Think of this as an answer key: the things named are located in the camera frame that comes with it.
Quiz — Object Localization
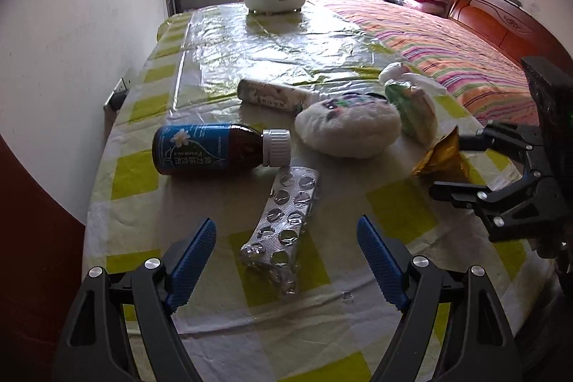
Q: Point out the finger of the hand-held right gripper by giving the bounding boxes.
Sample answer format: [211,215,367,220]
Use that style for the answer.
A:
[457,120,544,161]
[429,176,556,244]

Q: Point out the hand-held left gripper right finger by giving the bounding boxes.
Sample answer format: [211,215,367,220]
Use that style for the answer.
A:
[356,214,522,382]

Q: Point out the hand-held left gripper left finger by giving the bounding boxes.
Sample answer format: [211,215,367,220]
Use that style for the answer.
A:
[54,217,218,382]

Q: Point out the gold foil packet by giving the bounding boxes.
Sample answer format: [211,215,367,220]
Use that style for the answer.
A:
[412,127,471,186]

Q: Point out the silver pill blister pack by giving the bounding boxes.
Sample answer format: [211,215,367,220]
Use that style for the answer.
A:
[239,166,321,298]

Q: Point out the brown bottle blue label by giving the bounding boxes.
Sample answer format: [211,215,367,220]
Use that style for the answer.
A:
[152,123,292,177]

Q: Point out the white round plush toy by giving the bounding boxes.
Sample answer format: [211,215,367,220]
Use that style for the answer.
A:
[294,92,402,159]

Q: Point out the wooden headboard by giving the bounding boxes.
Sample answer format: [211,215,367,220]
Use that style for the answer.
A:
[448,0,573,74]

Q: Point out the striped bed sheet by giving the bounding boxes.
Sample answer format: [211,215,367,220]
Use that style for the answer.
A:
[309,0,544,127]

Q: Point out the dark red door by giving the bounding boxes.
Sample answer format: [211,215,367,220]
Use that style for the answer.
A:
[0,136,90,382]

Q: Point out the white printed tube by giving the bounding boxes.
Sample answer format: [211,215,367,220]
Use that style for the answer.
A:
[237,78,313,113]

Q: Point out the checkered plastic tablecloth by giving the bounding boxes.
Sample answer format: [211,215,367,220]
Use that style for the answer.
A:
[85,0,560,382]

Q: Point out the wall socket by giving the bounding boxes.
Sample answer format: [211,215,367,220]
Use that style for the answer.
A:
[104,78,131,112]

